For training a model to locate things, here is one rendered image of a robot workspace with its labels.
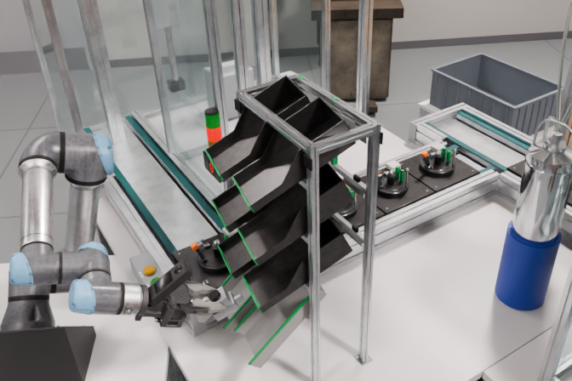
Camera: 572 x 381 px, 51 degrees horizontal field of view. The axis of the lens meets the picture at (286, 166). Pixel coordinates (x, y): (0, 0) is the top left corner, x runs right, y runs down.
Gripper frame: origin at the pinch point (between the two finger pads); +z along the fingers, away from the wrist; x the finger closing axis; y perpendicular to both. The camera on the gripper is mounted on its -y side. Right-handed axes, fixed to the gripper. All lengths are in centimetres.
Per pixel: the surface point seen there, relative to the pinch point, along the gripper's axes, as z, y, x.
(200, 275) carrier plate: 12.6, 25.4, -37.7
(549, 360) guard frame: 87, -11, 29
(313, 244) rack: 13.8, -24.2, 6.3
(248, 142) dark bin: 0.8, -34.4, -19.7
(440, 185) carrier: 102, -16, -53
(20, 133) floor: -21, 162, -354
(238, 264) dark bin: 9.6, 0.2, -14.2
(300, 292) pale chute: 24.5, -1.1, -2.7
